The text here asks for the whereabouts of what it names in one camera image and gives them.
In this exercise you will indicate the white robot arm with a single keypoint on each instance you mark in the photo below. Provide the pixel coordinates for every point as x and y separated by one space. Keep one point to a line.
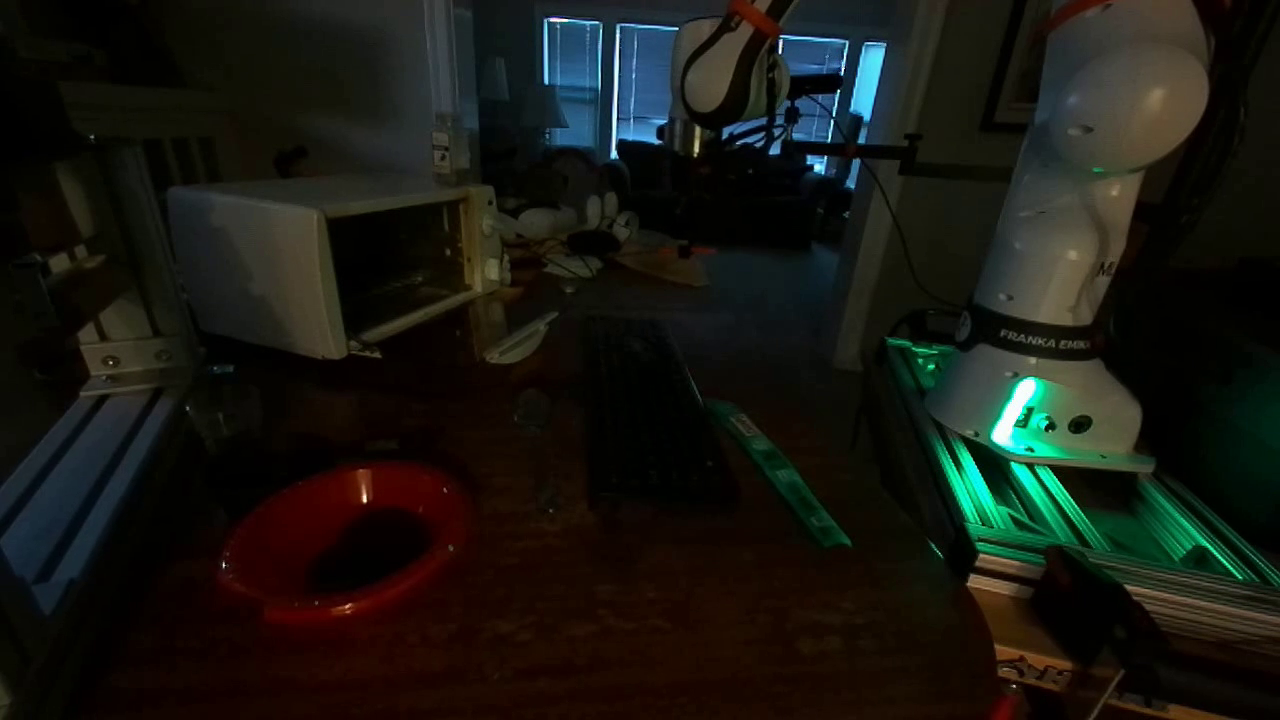
1123 86

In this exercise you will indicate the white plastic spoon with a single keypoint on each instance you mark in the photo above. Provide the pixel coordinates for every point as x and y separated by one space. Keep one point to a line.
519 345

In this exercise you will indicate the green ruler strip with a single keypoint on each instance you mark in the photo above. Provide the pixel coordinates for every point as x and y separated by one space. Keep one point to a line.
781 478

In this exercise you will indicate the white toaster oven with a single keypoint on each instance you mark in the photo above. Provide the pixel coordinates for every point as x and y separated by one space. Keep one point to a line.
331 267

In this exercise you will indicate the red plastic bowl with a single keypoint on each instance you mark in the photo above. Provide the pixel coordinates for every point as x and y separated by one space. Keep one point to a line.
345 540

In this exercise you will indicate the black camera arm mount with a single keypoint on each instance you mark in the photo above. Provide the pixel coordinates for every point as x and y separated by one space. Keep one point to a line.
763 93

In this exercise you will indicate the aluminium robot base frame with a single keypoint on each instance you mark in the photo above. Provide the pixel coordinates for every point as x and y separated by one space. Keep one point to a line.
995 523

